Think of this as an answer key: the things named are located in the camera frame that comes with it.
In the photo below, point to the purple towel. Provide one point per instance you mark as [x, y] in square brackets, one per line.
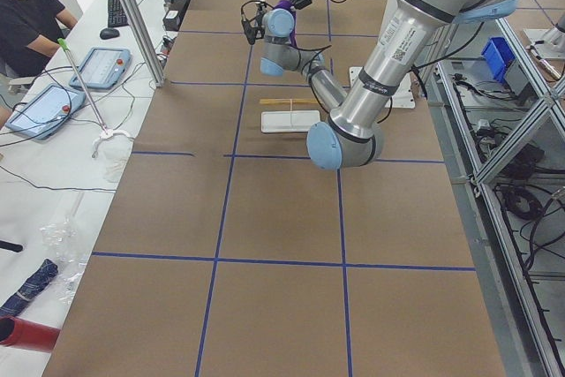
[284, 21]

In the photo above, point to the white rack base tray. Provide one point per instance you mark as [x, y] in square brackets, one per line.
[288, 121]

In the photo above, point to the black keyboard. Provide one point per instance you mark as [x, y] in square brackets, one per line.
[116, 16]

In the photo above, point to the black computer mouse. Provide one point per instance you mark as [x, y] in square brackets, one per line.
[109, 33]

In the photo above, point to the blue plastic bin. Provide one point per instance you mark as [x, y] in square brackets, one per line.
[499, 57]

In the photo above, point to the blue teach pendant far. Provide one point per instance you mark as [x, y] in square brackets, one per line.
[102, 68]

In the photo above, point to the blue teach pendant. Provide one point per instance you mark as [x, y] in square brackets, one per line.
[46, 113]
[102, 68]

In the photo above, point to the person in black shirt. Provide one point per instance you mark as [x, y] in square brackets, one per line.
[30, 30]

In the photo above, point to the blue teach pendant near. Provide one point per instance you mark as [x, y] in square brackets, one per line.
[46, 113]

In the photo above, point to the clear plastic wrap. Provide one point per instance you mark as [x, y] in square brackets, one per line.
[66, 246]

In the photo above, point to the folded dark blue umbrella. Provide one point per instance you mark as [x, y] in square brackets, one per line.
[34, 285]

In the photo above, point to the red cylinder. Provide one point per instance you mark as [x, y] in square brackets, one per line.
[28, 335]

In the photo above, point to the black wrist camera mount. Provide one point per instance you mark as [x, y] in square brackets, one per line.
[253, 27]

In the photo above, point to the aluminium frame post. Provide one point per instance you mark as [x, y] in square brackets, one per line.
[143, 40]

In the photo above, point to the grabber stick green handle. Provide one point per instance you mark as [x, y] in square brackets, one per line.
[106, 133]

